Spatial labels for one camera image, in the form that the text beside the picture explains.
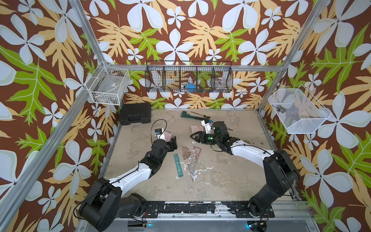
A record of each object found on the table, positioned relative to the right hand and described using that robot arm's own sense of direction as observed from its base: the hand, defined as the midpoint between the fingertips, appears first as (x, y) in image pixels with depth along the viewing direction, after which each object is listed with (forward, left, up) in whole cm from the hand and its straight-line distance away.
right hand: (192, 136), depth 85 cm
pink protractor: (-3, +4, -16) cm, 17 cm away
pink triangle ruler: (-2, -4, -16) cm, 16 cm away
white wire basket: (+24, +51, +19) cm, 60 cm away
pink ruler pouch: (+17, -4, -15) cm, 23 cm away
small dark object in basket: (+13, -53, +11) cm, 55 cm away
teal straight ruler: (-11, +9, -16) cm, 21 cm away
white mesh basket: (+9, -62, +12) cm, 63 cm away
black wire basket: (+40, +1, +15) cm, 42 cm away
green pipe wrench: (+32, +4, -15) cm, 35 cm away
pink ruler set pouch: (-4, +14, +6) cm, 15 cm away
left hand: (+1, +13, 0) cm, 13 cm away
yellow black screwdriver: (+30, -11, -14) cm, 35 cm away
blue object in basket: (+31, 0, +13) cm, 33 cm away
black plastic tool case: (+33, +49, -14) cm, 61 cm away
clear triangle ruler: (-13, -1, -16) cm, 21 cm away
